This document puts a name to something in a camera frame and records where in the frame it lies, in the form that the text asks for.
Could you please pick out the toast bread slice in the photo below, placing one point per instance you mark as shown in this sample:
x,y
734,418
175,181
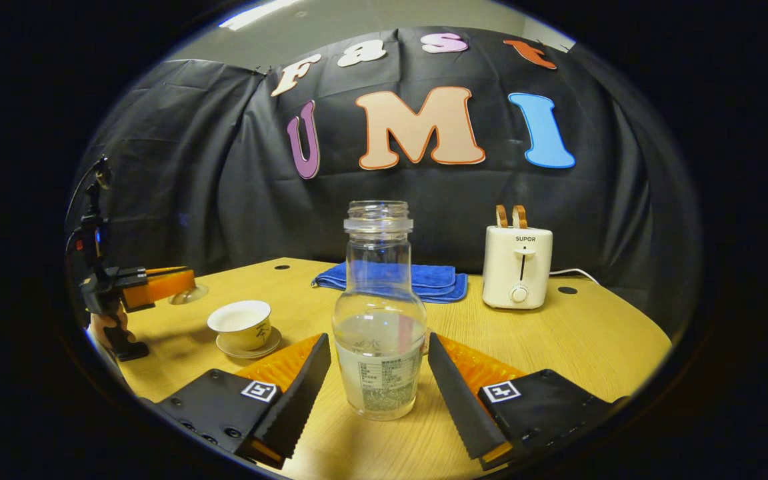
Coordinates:
x,y
502,216
520,216

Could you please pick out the cream ceramic teacup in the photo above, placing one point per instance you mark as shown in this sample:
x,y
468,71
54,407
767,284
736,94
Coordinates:
x,y
240,326

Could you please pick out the black backdrop cloth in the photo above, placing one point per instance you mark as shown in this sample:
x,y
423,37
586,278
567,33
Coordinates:
x,y
224,200

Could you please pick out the cream toaster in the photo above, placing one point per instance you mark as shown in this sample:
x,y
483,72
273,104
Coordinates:
x,y
517,273

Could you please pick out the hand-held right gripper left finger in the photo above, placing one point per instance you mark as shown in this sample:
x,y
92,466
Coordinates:
x,y
294,400

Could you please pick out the folded blue towel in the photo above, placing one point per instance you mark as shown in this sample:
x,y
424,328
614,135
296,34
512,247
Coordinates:
x,y
440,280

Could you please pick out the cream teacup lid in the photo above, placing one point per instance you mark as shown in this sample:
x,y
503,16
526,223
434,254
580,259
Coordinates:
x,y
189,295

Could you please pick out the clear glass water bottle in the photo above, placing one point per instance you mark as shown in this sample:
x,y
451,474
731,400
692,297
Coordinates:
x,y
378,346

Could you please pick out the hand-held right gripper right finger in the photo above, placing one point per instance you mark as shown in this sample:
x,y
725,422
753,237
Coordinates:
x,y
460,400

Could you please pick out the cream ceramic saucer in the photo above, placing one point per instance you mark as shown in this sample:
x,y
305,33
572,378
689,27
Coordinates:
x,y
267,345

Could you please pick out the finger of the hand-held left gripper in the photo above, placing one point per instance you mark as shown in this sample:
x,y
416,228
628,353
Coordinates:
x,y
164,285

